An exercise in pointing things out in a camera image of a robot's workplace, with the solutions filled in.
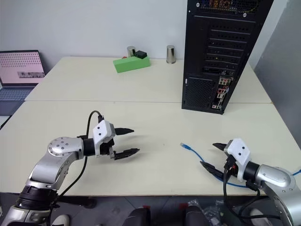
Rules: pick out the dark rounded shape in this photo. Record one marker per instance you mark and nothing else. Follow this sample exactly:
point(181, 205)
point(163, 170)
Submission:
point(196, 216)
point(140, 217)

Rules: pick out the small black box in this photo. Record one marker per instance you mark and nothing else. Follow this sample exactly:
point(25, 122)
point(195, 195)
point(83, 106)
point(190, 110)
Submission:
point(141, 54)

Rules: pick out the black computer tower case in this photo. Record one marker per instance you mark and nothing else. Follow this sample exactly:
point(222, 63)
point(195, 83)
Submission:
point(211, 47)

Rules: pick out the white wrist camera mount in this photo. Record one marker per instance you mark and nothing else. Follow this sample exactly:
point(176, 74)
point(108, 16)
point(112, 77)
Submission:
point(238, 150)
point(103, 131)

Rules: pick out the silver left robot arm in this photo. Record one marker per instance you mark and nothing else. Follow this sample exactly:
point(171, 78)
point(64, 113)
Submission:
point(61, 146)

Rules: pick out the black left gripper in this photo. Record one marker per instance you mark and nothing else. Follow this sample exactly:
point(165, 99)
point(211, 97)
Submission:
point(105, 148)

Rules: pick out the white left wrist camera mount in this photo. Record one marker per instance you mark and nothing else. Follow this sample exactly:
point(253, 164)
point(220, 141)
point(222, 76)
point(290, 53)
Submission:
point(103, 131)

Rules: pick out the grey laptop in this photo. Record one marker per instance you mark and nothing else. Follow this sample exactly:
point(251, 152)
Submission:
point(18, 68)

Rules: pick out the clear plastic bag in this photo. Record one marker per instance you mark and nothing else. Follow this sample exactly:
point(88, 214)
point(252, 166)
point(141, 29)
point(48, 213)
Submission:
point(214, 213)

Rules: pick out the white rounded object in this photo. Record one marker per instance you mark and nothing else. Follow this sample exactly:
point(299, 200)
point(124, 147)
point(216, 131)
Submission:
point(61, 220)
point(257, 214)

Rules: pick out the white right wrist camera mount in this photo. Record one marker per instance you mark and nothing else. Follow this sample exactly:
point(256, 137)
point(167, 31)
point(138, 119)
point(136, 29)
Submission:
point(238, 150)

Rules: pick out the steel cup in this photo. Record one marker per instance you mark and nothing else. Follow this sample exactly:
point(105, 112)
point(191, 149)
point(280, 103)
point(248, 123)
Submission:
point(130, 50)
point(171, 54)

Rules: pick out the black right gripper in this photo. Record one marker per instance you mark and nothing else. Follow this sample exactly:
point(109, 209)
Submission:
point(231, 166)

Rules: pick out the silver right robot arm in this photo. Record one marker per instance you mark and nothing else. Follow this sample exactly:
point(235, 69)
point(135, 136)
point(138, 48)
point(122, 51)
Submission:
point(275, 175)

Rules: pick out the black table frame bar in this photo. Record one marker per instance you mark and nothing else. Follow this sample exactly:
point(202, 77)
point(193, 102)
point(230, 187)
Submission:
point(77, 202)

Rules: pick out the green rectangular box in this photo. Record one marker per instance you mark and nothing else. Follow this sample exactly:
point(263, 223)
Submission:
point(130, 64)

